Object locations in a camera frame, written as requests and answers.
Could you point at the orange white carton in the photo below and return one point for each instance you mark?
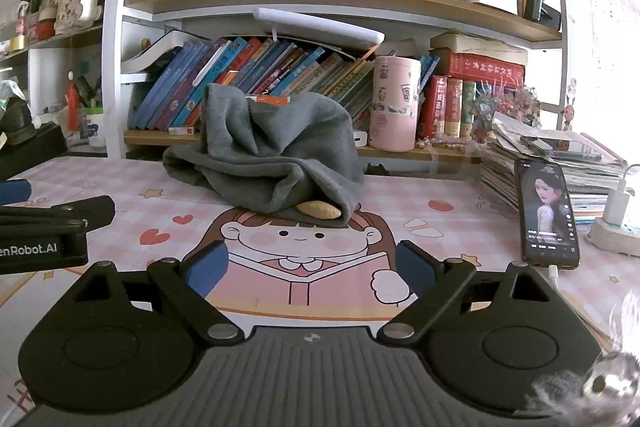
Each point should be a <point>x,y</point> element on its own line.
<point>270,100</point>

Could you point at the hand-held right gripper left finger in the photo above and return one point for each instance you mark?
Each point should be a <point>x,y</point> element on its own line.
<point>207,268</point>

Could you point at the red thick upright book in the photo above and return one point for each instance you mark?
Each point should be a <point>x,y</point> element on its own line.
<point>432,107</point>

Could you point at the beige thick book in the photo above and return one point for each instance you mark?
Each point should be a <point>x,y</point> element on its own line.
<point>480,43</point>

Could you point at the dark flat device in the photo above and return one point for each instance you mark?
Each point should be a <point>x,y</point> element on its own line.
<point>560,148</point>

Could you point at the black stand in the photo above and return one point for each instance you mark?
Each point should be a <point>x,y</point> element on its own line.
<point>540,9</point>

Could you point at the black smartphone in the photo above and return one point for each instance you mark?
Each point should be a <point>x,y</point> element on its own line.
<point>547,217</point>

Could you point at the red rocket pen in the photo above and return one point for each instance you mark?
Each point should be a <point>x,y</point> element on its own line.
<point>73,107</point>

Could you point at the grey sweatshirt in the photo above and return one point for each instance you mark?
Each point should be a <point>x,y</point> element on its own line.
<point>280,147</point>

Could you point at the wall poster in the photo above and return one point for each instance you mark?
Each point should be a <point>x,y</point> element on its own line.
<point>610,32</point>

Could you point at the stack of magazines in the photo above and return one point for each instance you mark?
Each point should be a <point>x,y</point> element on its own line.
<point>497,177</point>

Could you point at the small red figurine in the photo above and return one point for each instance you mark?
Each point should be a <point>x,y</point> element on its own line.
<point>570,109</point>

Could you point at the pink cartoon desk mat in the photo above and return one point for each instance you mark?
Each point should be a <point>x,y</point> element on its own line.
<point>310,257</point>

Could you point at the black box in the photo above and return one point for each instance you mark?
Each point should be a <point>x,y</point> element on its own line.
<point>35,157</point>

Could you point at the white power strip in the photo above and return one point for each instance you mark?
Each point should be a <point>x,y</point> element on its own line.
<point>615,242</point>

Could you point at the white jar with blue label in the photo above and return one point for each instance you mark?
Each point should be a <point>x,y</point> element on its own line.
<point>93,124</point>

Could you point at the colourful flower bouquet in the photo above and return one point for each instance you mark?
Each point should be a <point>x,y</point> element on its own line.
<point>507,107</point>

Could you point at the white wooden bookshelf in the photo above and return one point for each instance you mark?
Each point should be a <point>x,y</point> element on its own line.
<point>112,57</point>

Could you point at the green upright book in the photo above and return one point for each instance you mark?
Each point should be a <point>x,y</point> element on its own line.
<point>467,109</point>

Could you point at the row of slanted colourful books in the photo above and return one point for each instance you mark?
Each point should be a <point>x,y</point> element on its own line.
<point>175,97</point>

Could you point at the white power adapter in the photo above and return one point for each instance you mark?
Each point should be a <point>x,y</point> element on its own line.
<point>360,139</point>

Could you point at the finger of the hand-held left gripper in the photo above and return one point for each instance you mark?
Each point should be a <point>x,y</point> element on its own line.
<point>75,212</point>
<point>12,192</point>

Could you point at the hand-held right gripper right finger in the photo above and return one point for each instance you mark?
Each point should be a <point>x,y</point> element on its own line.
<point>417,269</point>

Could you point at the white charger plug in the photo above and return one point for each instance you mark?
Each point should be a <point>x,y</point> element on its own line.
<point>617,204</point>

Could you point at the pink cylindrical container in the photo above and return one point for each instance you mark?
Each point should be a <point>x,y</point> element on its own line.
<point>395,107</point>

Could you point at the red jar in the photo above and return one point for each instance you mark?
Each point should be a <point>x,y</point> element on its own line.
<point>46,29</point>

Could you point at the red slim upright book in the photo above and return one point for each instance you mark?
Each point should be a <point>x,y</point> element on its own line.
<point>453,107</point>

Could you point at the white desk lamp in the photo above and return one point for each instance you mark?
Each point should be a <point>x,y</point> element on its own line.
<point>320,29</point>

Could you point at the gold tape roll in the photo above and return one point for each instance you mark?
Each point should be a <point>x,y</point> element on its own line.
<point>17,44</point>

